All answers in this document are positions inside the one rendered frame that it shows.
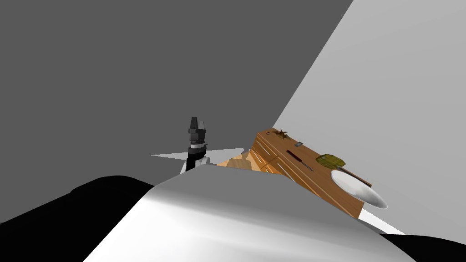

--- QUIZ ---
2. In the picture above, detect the white plate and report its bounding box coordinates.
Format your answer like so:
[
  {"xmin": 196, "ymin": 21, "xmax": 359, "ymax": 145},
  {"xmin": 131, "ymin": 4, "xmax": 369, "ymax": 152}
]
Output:
[{"xmin": 330, "ymin": 169, "xmax": 389, "ymax": 210}]

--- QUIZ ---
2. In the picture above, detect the green sponge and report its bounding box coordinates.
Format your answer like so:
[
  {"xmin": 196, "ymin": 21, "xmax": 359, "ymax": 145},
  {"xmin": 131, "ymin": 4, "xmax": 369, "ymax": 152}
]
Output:
[{"xmin": 315, "ymin": 154, "xmax": 346, "ymax": 171}]

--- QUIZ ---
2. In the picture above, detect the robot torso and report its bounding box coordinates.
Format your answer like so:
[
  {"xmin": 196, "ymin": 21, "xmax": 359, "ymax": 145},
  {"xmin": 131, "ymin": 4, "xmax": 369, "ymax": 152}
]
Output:
[{"xmin": 83, "ymin": 163, "xmax": 418, "ymax": 262}]

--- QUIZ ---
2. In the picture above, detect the dark red handled knife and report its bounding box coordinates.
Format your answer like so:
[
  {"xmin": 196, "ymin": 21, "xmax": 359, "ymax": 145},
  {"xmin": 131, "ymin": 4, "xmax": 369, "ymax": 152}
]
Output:
[{"xmin": 286, "ymin": 149, "xmax": 314, "ymax": 172}]

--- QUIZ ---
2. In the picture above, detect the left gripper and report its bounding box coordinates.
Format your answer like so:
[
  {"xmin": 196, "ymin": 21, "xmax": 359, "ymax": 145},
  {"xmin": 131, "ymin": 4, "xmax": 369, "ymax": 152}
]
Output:
[{"xmin": 187, "ymin": 116, "xmax": 207, "ymax": 145}]

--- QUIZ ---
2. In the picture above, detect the wooden drawer cabinet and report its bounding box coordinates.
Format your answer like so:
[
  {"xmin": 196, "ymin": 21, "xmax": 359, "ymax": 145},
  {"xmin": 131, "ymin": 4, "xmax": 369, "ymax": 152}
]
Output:
[{"xmin": 216, "ymin": 127, "xmax": 373, "ymax": 219}]

